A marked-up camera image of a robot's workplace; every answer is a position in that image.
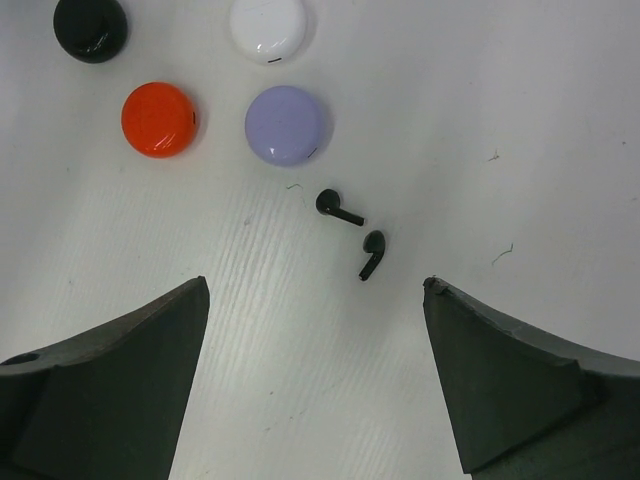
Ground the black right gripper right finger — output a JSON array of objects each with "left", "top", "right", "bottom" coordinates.
[{"left": 423, "top": 277, "right": 639, "bottom": 479}]

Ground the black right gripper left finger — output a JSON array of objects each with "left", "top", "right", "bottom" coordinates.
[{"left": 1, "top": 277, "right": 209, "bottom": 479}]

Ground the orange earbud charging case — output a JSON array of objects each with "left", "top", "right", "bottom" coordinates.
[{"left": 121, "top": 81, "right": 198, "bottom": 159}]

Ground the lilac earbud charging case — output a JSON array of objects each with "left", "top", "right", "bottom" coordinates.
[{"left": 244, "top": 85, "right": 329, "bottom": 167}]

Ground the black earbud charging case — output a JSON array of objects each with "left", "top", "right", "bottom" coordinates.
[{"left": 53, "top": 0, "right": 129, "bottom": 64}]

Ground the white earbud charging case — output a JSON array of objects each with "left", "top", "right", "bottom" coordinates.
[{"left": 229, "top": 0, "right": 307, "bottom": 65}]

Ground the black earbud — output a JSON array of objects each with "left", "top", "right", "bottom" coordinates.
[
  {"left": 359, "top": 230, "right": 386, "bottom": 282},
  {"left": 315, "top": 189, "right": 365, "bottom": 227}
]

